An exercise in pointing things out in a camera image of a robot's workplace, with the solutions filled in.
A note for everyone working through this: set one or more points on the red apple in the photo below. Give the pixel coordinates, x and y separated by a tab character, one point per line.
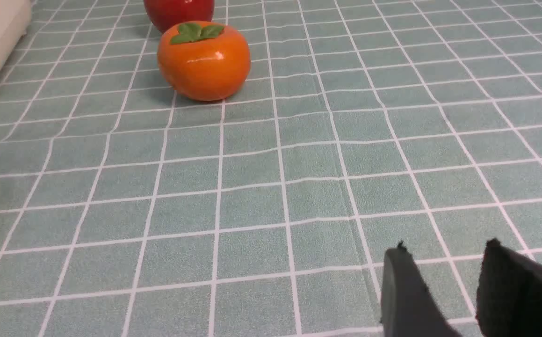
165	14

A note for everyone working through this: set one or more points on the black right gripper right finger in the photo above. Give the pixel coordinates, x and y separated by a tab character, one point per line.
509	293

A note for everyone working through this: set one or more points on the orange persimmon with green leaf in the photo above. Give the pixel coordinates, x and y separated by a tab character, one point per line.
204	61

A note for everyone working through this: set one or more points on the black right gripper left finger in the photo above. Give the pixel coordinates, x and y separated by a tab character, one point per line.
407	306

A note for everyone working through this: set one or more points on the green checkered tablecloth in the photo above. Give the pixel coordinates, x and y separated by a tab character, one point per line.
127	210

